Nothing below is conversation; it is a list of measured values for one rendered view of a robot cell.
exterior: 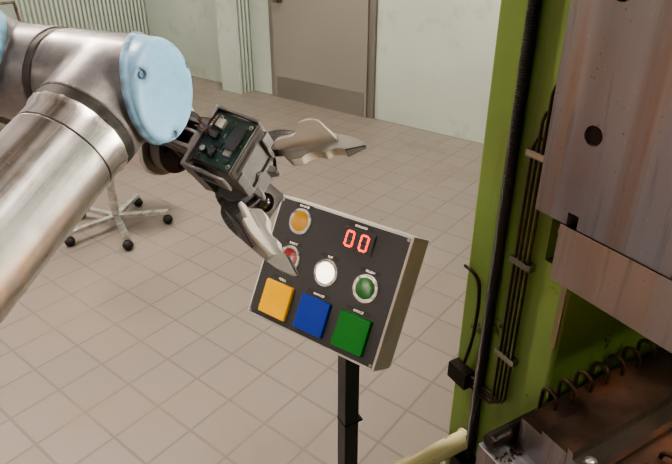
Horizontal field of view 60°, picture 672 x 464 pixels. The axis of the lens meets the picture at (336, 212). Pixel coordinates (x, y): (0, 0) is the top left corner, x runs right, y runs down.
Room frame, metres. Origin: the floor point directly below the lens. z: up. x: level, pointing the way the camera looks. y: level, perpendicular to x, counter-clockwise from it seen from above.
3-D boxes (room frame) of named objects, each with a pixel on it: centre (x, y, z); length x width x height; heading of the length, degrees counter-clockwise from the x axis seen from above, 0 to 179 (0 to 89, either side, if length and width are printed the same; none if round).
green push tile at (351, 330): (0.95, -0.03, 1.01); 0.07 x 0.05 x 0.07; 54
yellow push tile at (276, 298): (1.06, 0.13, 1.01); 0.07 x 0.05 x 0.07; 54
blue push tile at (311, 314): (1.01, 0.05, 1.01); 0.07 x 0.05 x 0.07; 54
